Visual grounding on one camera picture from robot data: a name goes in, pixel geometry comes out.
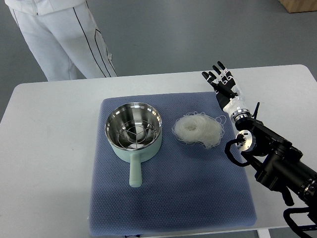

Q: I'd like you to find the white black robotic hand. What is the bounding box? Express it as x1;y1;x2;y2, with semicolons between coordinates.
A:
202;61;251;122

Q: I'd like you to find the white vermicelli bundle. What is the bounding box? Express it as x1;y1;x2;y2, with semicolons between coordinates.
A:
171;112;227;149

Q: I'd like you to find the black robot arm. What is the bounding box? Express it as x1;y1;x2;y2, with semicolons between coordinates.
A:
225;107;317;238

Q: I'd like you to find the mint green steel pot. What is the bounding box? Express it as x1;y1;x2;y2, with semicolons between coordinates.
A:
105;102;162;188

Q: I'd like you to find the blue textured mat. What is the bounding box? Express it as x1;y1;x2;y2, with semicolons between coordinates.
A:
89;92;257;236

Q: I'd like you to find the cardboard box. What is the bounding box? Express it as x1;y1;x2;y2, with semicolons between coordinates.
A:
279;0;317;13

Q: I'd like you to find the person in white clothes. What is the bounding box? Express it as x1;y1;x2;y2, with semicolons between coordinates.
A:
5;0;117;81

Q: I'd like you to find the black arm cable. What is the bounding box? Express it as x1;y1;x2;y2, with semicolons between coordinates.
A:
224;138;251;167

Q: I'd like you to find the wire steaming rack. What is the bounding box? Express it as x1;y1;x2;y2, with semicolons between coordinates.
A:
117;120;158;148

